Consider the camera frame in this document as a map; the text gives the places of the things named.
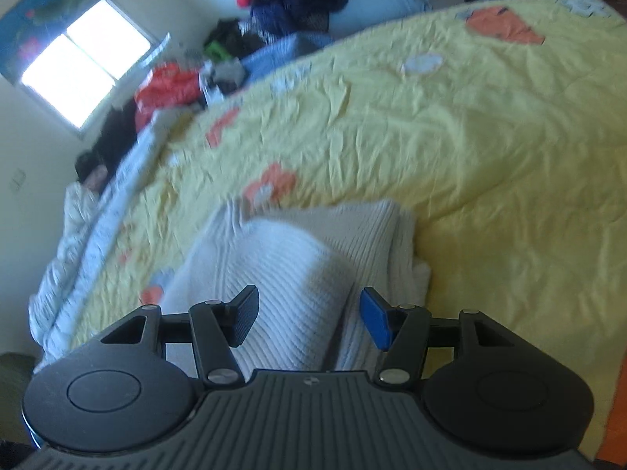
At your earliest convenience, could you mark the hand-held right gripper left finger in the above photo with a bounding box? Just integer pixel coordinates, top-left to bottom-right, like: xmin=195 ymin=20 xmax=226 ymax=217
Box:
xmin=99 ymin=285 xmax=260 ymax=387

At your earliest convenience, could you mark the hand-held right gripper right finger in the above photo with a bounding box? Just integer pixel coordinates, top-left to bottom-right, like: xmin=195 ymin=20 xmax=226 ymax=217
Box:
xmin=359 ymin=288 xmax=516 ymax=387

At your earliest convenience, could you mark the grey cloth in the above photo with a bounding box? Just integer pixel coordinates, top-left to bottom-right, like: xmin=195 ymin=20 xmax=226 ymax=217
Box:
xmin=200 ymin=58 xmax=248 ymax=96

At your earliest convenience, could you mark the yellow flowered bedspread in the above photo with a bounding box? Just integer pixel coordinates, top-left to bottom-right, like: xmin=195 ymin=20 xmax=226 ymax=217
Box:
xmin=69 ymin=0 xmax=627 ymax=461

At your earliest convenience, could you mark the blue cloth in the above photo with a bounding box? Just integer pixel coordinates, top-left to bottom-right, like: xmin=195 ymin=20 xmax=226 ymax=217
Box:
xmin=240 ymin=31 xmax=335 ymax=81

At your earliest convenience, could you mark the window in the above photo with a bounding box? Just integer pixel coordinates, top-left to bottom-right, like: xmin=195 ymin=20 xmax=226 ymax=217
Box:
xmin=18 ymin=0 xmax=154 ymax=129

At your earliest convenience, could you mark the white knit sweater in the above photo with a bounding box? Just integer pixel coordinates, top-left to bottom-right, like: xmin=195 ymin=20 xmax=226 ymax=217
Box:
xmin=159 ymin=198 xmax=432 ymax=373

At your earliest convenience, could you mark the green and black cloth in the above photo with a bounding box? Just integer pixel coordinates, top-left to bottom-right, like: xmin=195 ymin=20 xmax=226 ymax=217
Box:
xmin=203 ymin=17 xmax=265 ymax=60

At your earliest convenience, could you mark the red plastic bag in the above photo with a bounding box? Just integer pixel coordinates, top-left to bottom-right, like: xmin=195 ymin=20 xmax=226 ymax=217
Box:
xmin=134 ymin=60 xmax=203 ymax=127

